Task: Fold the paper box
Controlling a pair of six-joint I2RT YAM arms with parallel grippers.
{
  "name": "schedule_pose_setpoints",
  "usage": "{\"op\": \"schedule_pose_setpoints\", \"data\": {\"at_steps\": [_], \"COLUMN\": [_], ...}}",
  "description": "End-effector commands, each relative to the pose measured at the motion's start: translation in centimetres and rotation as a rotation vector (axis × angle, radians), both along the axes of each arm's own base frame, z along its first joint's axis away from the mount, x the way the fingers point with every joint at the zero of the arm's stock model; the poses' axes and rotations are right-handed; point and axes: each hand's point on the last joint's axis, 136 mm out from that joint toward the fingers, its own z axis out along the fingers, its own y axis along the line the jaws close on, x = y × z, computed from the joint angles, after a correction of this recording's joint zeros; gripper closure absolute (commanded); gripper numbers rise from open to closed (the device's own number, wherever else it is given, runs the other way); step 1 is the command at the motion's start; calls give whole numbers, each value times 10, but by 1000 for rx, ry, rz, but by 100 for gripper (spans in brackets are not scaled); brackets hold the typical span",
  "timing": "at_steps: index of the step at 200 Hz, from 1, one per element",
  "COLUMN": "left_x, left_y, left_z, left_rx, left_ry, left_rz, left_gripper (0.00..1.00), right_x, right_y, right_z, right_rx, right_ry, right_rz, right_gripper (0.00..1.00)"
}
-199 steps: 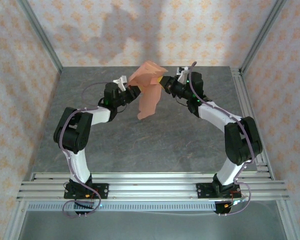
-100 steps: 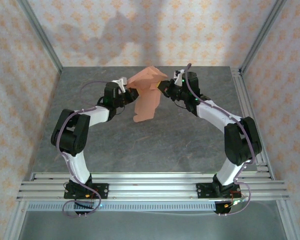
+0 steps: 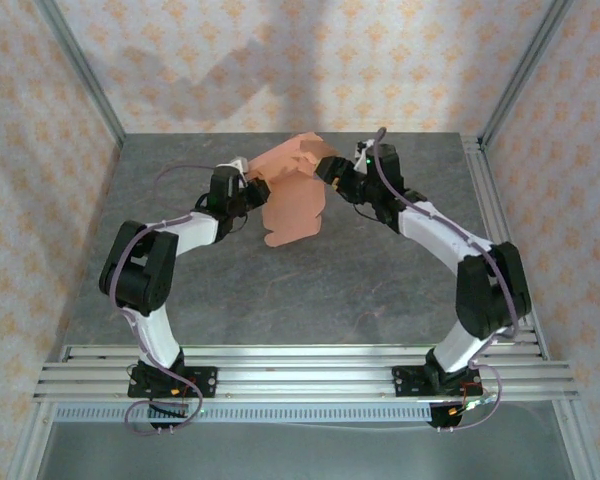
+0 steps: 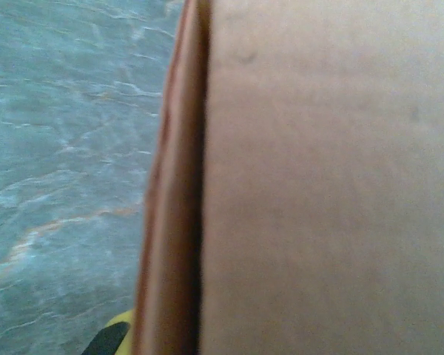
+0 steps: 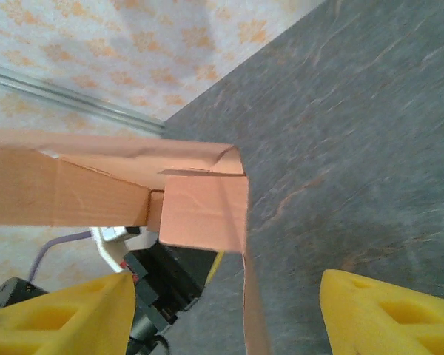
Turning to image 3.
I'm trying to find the orange paper box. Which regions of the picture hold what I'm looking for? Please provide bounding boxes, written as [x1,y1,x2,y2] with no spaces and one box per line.
[247,130,339,248]

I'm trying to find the aluminium side rail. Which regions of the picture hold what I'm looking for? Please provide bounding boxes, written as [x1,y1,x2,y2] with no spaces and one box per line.
[461,133,550,361]

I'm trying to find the aluminium frame post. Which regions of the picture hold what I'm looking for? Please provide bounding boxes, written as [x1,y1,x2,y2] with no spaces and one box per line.
[478,0,572,147]
[37,0,127,149]

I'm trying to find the aluminium mounting rail beam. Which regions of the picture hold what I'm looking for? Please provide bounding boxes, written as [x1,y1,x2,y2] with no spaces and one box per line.
[32,343,580,404]

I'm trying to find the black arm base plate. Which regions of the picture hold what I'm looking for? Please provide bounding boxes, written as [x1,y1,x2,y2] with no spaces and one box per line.
[392,364,483,399]
[128,366,219,400]

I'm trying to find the slotted grey cable tray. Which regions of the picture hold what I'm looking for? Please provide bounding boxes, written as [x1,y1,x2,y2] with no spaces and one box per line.
[52,403,434,424]

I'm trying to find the black electronics board with wires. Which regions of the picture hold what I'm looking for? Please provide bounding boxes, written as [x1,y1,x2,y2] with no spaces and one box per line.
[427,399,476,432]
[147,399,192,432]

